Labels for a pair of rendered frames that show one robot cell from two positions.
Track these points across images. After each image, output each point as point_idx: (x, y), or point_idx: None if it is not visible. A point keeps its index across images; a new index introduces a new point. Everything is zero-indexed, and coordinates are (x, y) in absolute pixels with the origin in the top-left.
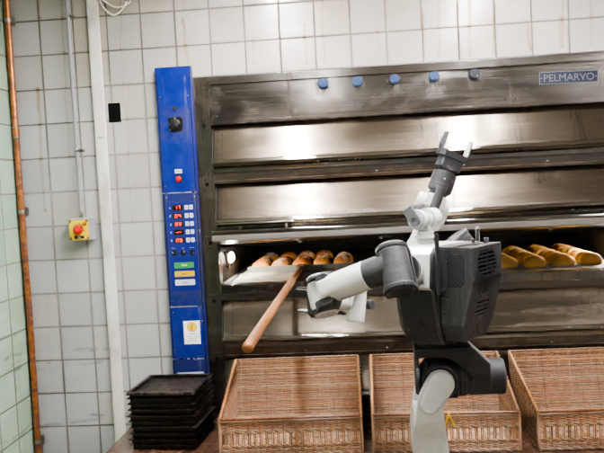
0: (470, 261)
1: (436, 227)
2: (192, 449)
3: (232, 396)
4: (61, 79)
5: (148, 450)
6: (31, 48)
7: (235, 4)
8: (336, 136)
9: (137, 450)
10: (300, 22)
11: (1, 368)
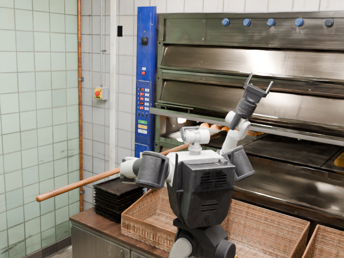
0: (191, 178)
1: (237, 138)
2: (116, 223)
3: (149, 200)
4: (99, 10)
5: (100, 216)
6: None
7: None
8: (230, 58)
9: (95, 214)
10: None
11: (57, 155)
